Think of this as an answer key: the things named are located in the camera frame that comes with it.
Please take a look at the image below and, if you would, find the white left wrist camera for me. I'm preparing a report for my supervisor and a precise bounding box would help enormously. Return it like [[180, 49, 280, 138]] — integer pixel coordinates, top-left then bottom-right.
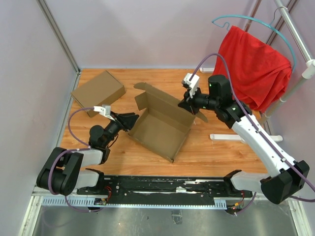
[[93, 105, 115, 120]]

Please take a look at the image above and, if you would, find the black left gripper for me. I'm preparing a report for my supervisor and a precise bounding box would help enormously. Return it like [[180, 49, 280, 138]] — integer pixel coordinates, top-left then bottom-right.
[[103, 111, 139, 147]]

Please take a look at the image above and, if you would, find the red cloth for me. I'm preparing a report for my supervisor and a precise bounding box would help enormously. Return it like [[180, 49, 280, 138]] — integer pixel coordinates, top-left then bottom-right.
[[213, 26, 292, 113]]

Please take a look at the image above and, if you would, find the grey slotted cable duct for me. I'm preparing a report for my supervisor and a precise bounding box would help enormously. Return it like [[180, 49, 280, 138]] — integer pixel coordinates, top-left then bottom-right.
[[41, 196, 227, 210]]

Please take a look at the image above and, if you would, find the teal clothes hanger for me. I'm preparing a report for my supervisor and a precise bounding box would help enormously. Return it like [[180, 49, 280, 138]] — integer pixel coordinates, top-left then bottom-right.
[[211, 14, 297, 72]]

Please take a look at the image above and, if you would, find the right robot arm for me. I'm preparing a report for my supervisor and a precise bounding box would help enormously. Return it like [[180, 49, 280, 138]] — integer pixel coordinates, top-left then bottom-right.
[[178, 73, 310, 205]]

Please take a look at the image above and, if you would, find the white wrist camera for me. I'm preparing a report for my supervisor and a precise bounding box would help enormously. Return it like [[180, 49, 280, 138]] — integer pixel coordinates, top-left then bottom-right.
[[182, 73, 200, 98], [93, 105, 115, 120]]

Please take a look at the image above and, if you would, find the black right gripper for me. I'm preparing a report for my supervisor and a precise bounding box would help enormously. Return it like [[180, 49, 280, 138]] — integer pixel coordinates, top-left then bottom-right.
[[178, 85, 219, 116]]

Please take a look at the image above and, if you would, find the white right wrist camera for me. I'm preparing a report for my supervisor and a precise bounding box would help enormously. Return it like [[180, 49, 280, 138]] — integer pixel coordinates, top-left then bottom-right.
[[182, 73, 200, 98]]

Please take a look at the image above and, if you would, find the folded brown cardboard box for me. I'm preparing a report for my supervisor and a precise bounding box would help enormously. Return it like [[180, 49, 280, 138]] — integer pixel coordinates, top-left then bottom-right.
[[71, 71, 126, 108]]

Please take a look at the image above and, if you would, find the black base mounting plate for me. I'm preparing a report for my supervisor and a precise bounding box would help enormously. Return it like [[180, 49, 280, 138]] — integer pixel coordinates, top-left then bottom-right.
[[77, 175, 252, 203]]

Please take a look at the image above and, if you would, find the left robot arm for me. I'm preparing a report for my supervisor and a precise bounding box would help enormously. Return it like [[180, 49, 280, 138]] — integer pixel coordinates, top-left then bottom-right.
[[36, 112, 139, 196]]

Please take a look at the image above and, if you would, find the brown cardboard box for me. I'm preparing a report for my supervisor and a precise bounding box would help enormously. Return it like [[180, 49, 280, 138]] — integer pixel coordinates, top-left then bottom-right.
[[71, 71, 126, 108], [128, 82, 208, 163]]

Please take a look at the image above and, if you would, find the white clothes rack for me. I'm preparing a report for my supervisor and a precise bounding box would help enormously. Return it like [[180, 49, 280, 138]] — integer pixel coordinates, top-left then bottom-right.
[[199, 0, 315, 143]]

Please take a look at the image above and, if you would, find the aluminium frame rail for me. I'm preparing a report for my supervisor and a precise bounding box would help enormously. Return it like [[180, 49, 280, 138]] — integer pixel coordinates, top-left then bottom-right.
[[18, 176, 315, 236]]

